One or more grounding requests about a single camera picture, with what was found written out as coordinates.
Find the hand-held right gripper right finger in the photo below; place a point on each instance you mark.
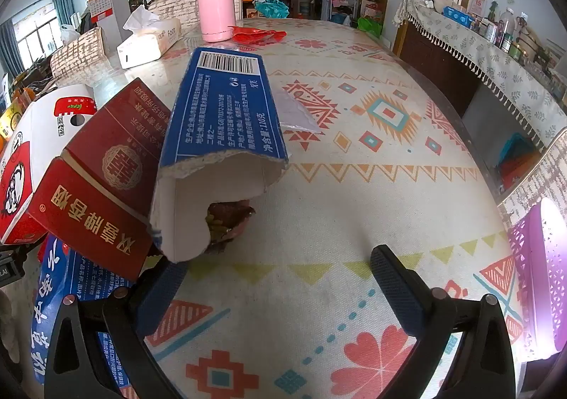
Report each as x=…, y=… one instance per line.
x=394, y=284

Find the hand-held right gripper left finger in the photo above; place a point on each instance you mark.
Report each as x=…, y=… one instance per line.
x=164, y=288

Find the blue printed box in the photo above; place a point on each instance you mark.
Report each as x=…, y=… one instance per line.
x=75, y=275

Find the brown snack wrapper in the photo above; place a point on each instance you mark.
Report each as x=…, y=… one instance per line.
x=226, y=222

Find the red cigarette carton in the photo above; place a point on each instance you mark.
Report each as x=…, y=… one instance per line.
x=110, y=168

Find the purple plastic basket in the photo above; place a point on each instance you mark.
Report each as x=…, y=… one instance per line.
x=536, y=270

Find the blue torn toothpaste box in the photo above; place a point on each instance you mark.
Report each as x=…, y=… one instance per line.
x=221, y=115

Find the clear plastic bag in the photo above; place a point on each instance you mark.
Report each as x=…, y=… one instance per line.
x=297, y=111

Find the white and red food box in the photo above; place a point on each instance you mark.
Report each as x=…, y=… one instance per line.
x=40, y=133

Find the white tissue pack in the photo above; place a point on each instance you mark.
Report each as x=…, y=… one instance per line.
x=146, y=44

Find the sideboard with floral cloth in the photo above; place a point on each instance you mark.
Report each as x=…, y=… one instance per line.
x=465, y=49

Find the green bag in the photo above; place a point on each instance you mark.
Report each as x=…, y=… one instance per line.
x=370, y=26

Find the red crumpled wrapper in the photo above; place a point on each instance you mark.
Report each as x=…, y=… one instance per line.
x=252, y=35

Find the blue tissue packet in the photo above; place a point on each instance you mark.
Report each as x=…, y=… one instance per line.
x=458, y=17

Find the teal bag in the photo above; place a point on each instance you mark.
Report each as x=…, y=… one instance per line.
x=270, y=5

